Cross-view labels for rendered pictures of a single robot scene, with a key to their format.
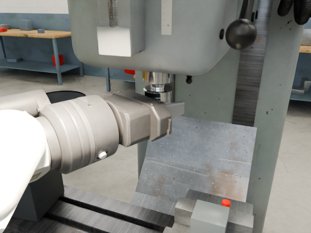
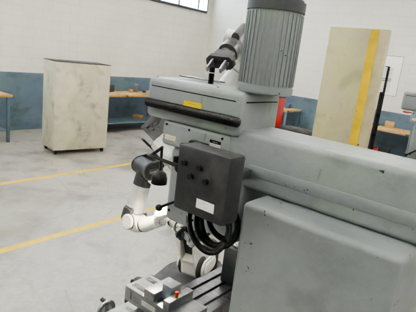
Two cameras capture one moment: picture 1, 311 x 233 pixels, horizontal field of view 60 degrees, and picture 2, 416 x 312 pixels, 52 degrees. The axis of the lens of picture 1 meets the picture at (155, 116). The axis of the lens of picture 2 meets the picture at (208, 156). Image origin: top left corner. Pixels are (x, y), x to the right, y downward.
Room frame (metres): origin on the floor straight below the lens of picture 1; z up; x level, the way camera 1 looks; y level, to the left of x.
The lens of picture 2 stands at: (0.91, -1.64, 2.00)
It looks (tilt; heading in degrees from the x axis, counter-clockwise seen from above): 13 degrees down; 106
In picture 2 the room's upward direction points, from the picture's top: 7 degrees clockwise
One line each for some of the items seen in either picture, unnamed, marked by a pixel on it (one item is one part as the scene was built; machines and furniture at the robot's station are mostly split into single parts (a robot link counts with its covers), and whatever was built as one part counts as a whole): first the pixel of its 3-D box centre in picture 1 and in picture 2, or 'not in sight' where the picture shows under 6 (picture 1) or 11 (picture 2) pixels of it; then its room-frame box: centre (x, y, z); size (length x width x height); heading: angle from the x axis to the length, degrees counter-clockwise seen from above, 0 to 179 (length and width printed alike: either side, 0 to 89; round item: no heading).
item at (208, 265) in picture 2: not in sight; (196, 262); (0.20, 0.82, 0.68); 0.21 x 0.20 x 0.13; 84
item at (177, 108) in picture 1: (171, 112); (186, 237); (0.39, -0.02, 1.24); 0.06 x 0.02 x 0.03; 133
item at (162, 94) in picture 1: (158, 90); not in sight; (0.41, 0.00, 1.26); 0.05 x 0.05 x 0.01
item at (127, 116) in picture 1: (111, 123); (184, 228); (0.35, 0.06, 1.23); 0.13 x 0.12 x 0.10; 43
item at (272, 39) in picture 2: not in sight; (270, 47); (0.64, -0.10, 2.05); 0.20 x 0.20 x 0.32
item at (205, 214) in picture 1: (209, 225); (171, 290); (0.37, -0.10, 1.02); 0.06 x 0.05 x 0.06; 69
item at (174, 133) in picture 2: not in sight; (212, 137); (0.45, -0.02, 1.68); 0.34 x 0.24 x 0.10; 158
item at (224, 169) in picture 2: not in sight; (207, 182); (0.57, -0.43, 1.62); 0.20 x 0.09 x 0.21; 158
